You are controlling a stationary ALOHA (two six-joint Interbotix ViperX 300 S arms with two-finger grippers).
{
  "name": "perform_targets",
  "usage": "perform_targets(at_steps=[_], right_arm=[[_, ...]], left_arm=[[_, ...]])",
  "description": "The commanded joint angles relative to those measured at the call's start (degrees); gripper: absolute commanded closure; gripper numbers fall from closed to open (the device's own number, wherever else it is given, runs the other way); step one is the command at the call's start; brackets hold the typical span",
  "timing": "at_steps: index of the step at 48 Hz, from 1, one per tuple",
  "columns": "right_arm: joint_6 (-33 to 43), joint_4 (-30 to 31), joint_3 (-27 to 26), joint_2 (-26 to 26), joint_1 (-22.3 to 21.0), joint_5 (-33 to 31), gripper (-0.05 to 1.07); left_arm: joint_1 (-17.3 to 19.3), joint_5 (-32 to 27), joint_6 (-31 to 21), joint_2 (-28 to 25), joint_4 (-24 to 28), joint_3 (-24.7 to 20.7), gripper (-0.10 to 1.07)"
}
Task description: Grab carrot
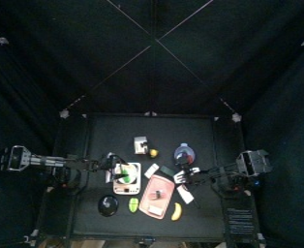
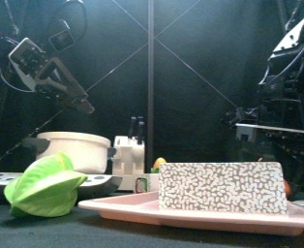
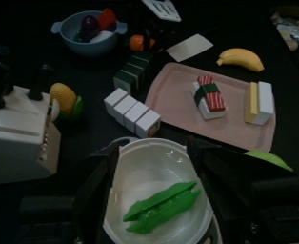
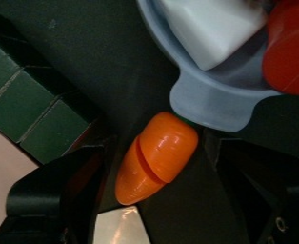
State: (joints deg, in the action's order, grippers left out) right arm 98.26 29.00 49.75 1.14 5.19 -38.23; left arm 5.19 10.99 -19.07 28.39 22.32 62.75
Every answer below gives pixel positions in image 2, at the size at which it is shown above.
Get orange toy carrot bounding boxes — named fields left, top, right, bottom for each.
left=283, top=178, right=295, bottom=199

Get green toy starfruit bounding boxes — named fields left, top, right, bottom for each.
left=3, top=151, right=91, bottom=219

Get pink plastic tray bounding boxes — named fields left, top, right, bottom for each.
left=77, top=190, right=304, bottom=237

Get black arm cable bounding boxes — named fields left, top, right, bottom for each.
left=0, top=61, right=35, bottom=95

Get white sushi roll slice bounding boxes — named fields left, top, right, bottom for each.
left=133, top=172, right=161, bottom=195

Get grey metal frame pole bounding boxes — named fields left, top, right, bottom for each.
left=148, top=0, right=155, bottom=164

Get yellow toy corn green husk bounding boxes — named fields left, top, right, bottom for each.
left=151, top=156, right=169, bottom=174

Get white toy knife block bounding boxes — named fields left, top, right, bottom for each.
left=111, top=135, right=148, bottom=192

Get white toy pot grey handles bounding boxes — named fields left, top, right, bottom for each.
left=21, top=131, right=119, bottom=175

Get grey perforated toy plate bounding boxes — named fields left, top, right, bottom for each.
left=0, top=171, right=124, bottom=202

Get black-white patterned sponge block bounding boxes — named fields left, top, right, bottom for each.
left=156, top=161, right=289, bottom=216

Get black handled toy knife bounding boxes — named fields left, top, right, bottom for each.
left=128, top=116, right=139, bottom=140
left=136, top=115, right=148, bottom=146

